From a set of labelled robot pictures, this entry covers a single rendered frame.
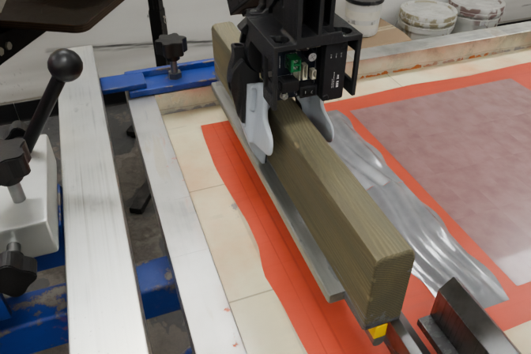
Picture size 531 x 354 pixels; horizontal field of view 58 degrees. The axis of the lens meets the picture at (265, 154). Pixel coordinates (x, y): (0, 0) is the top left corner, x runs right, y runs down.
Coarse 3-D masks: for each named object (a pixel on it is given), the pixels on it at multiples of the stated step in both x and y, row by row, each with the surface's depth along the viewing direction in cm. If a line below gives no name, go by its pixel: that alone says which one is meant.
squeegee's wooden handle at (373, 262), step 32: (224, 32) 58; (224, 64) 57; (288, 128) 42; (288, 160) 42; (320, 160) 38; (288, 192) 44; (320, 192) 36; (352, 192) 35; (320, 224) 38; (352, 224) 32; (384, 224) 32; (352, 256) 33; (384, 256) 30; (352, 288) 34; (384, 288) 32; (384, 320) 34
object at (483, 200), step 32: (512, 160) 62; (416, 192) 57; (448, 192) 57; (480, 192) 57; (512, 192) 57; (256, 224) 53; (448, 224) 53; (480, 224) 53; (512, 224) 53; (288, 256) 49; (480, 256) 49; (512, 256) 49; (288, 288) 46; (416, 288) 46; (512, 288) 46; (320, 320) 43; (352, 320) 43; (416, 320) 43; (512, 320) 43; (320, 352) 41; (352, 352) 41; (384, 352) 41
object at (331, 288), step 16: (224, 96) 59; (224, 112) 57; (240, 128) 53; (256, 160) 48; (272, 176) 46; (272, 192) 45; (288, 208) 43; (288, 224) 42; (304, 224) 41; (304, 240) 40; (304, 256) 39; (320, 256) 38; (320, 272) 37; (320, 288) 37; (336, 288) 36
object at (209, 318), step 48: (384, 48) 81; (432, 48) 82; (480, 48) 86; (144, 96) 68; (192, 96) 71; (144, 144) 59; (192, 240) 46; (192, 288) 42; (192, 336) 38; (240, 336) 38
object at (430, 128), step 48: (384, 96) 75; (432, 96) 75; (480, 96) 75; (528, 96) 75; (240, 144) 65; (384, 144) 65; (432, 144) 65; (480, 144) 65; (528, 144) 65; (240, 192) 57
